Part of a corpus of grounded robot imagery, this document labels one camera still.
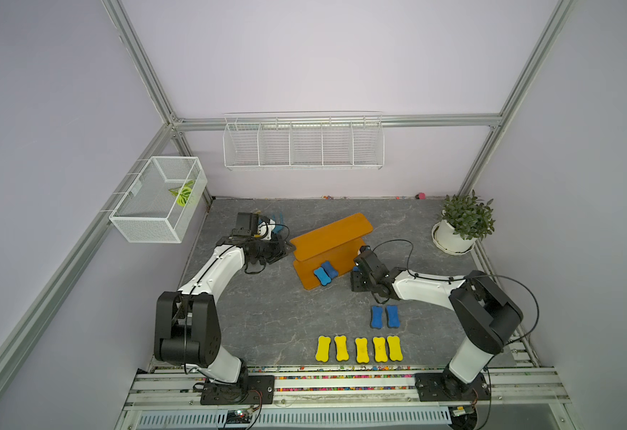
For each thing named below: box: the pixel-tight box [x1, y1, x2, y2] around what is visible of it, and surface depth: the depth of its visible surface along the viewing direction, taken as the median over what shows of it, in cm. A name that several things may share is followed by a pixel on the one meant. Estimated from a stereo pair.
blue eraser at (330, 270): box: [320, 260, 339, 280], surface depth 98 cm
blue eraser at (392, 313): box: [386, 304, 401, 328], surface depth 88 cm
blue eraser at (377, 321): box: [370, 305, 385, 329], surface depth 88 cm
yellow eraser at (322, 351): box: [315, 335, 332, 363], surface depth 81 cm
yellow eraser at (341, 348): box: [334, 335, 351, 362], surface depth 80 cm
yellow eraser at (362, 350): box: [354, 337, 370, 364], surface depth 80 cm
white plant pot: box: [431, 219, 477, 256], surface depth 104 cm
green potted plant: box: [441, 189, 496, 241], surface depth 91 cm
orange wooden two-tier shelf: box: [289, 213, 374, 290], surface depth 93 cm
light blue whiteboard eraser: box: [313, 266, 332, 286], surface depth 96 cm
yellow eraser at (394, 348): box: [386, 335, 404, 362], surface depth 81 cm
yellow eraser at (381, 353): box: [372, 336, 388, 363], surface depth 80 cm
